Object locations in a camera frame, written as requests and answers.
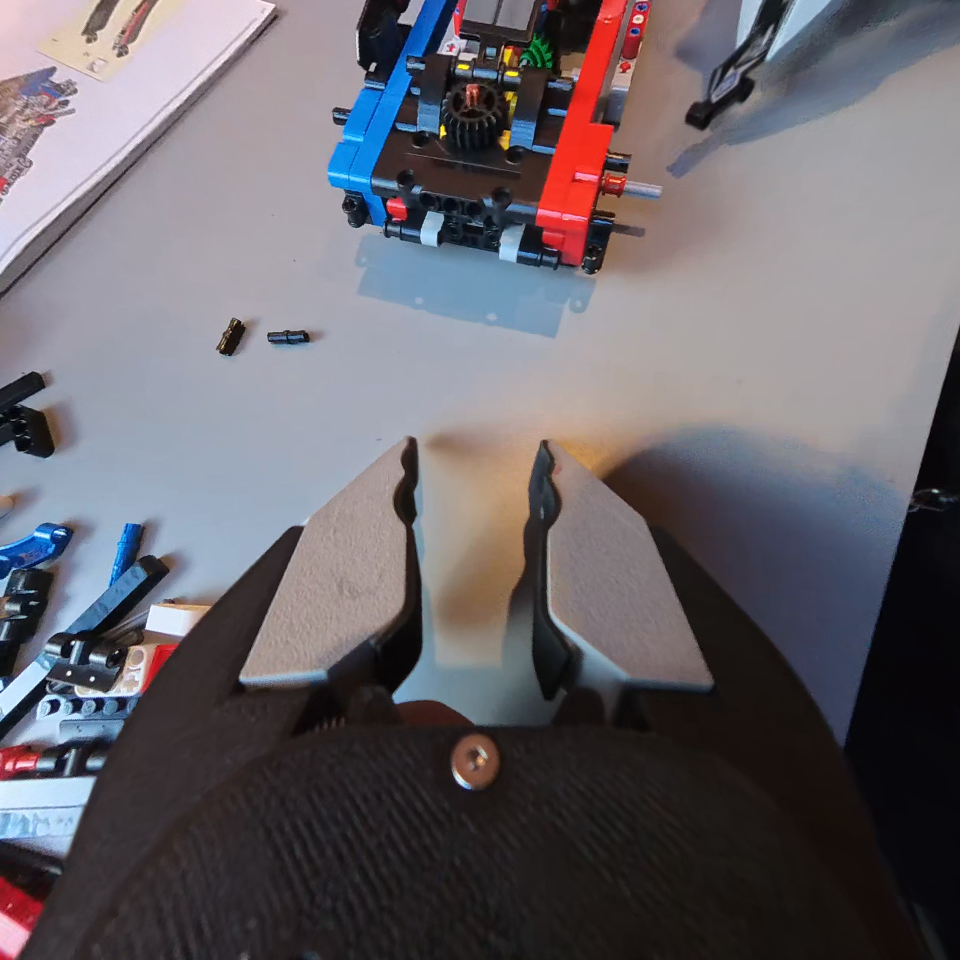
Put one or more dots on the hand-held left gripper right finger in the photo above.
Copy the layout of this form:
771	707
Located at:
622	600

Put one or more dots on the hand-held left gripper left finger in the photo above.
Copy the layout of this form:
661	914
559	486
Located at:
330	592

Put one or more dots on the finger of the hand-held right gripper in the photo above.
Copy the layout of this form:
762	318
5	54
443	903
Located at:
750	19
789	26

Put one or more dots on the black brick assembly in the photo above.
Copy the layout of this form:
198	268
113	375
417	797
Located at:
724	82

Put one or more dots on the small black pin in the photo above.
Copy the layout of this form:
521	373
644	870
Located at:
231	335
289	337

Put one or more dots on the toy brick car chassis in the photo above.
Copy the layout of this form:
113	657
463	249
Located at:
480	150

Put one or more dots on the grey desk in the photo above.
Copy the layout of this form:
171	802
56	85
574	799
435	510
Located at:
675	337

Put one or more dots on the scattered dark brick parts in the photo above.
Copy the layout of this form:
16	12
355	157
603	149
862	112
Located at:
90	652

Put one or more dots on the black badge reel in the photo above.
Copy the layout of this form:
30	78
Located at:
931	499

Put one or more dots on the white instruction booklet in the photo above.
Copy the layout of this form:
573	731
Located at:
150	97

